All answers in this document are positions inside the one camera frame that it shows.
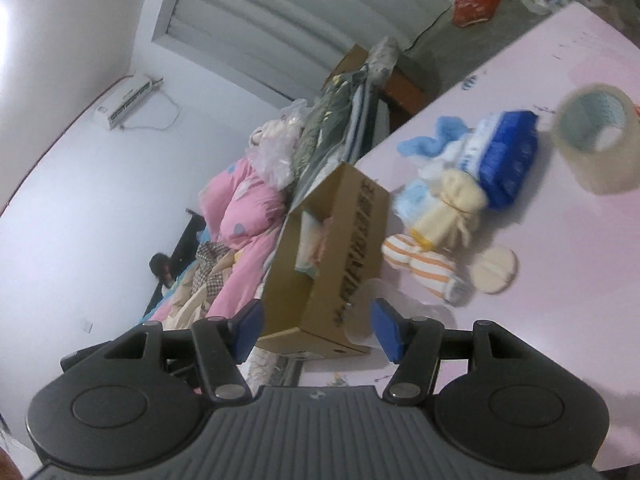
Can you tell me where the white air conditioner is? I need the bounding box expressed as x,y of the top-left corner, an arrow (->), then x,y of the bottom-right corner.
92,73 -> 164,131

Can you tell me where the blue tissue pack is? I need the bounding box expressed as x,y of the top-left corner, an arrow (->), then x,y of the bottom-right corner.
457,110 -> 538,211

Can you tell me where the grey window curtain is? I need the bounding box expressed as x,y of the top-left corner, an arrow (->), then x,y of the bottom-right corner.
153,0 -> 449,105

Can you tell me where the yellow white cloth bundle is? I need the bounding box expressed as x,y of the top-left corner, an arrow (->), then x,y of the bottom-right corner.
409,169 -> 488,252

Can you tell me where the person on bed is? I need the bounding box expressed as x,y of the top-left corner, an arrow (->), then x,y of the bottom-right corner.
149,252 -> 175,289

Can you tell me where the red snack bag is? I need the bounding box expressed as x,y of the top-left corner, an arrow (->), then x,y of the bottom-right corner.
452,0 -> 500,28

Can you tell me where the pink quilt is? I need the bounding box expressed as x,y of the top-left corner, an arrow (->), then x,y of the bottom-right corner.
150,156 -> 289,323

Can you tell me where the blue white fluffy cloth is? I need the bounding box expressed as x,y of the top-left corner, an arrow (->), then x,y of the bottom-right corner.
393,116 -> 473,229

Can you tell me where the pile of folded clothes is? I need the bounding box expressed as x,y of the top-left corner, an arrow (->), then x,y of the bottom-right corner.
247,36 -> 400,207

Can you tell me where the brown cardboard box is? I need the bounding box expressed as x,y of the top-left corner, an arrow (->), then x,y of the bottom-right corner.
256,164 -> 390,360

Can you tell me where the clear packing tape roll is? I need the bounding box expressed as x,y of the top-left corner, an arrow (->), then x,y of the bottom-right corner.
550,84 -> 639,195

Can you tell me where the orange striped sock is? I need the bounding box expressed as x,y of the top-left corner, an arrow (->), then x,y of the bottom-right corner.
381,234 -> 471,307

